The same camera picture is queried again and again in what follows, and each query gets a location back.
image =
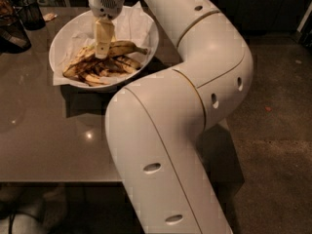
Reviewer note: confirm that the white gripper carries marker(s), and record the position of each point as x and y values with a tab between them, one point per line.
105	4

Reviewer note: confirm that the large spotted banana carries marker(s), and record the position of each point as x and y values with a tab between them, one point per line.
86	58

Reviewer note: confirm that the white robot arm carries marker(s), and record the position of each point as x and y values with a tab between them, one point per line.
153	123

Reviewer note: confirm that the white oval bowl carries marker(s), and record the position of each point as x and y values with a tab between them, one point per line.
136	33

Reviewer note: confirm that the white paper liner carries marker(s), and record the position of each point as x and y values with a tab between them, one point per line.
133	23

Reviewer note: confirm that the bunch of small bananas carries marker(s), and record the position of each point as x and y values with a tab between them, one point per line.
109	67

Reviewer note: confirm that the small wrapper on table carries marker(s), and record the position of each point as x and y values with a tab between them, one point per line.
49	17

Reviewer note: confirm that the black mesh pen cup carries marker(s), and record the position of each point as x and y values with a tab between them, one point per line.
30	14

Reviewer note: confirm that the dark container at left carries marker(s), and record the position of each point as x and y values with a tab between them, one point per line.
13	38

